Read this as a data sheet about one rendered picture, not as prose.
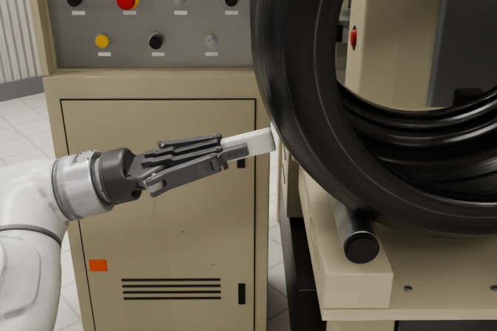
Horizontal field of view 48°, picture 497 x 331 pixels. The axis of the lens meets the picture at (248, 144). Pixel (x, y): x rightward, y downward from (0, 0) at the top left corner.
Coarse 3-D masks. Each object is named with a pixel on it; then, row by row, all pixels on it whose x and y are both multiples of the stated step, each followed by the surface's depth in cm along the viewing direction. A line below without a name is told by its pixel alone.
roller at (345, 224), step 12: (336, 204) 78; (336, 216) 77; (348, 216) 74; (360, 216) 74; (348, 228) 72; (360, 228) 71; (372, 228) 72; (348, 240) 70; (360, 240) 70; (372, 240) 70; (348, 252) 70; (360, 252) 70; (372, 252) 70
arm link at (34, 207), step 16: (32, 160) 78; (48, 160) 78; (0, 176) 76; (16, 176) 75; (32, 176) 75; (48, 176) 75; (0, 192) 74; (16, 192) 73; (32, 192) 73; (48, 192) 74; (0, 208) 72; (16, 208) 72; (32, 208) 73; (48, 208) 74; (0, 224) 71; (16, 224) 71; (32, 224) 72; (48, 224) 73; (64, 224) 77
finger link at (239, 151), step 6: (240, 144) 75; (246, 144) 75; (228, 150) 74; (234, 150) 74; (240, 150) 74; (246, 150) 74; (222, 156) 74; (228, 156) 75; (234, 156) 75; (240, 156) 75; (210, 162) 73; (216, 162) 73; (222, 162) 74; (216, 168) 73
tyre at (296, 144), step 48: (288, 0) 57; (336, 0) 56; (288, 48) 59; (288, 96) 62; (336, 96) 60; (480, 96) 92; (288, 144) 67; (336, 144) 63; (384, 144) 91; (432, 144) 92; (480, 144) 90; (336, 192) 69; (384, 192) 66; (432, 192) 66; (480, 192) 81
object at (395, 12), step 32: (352, 0) 105; (384, 0) 94; (416, 0) 94; (384, 32) 96; (416, 32) 96; (352, 64) 105; (384, 64) 98; (416, 64) 99; (384, 96) 101; (416, 96) 101
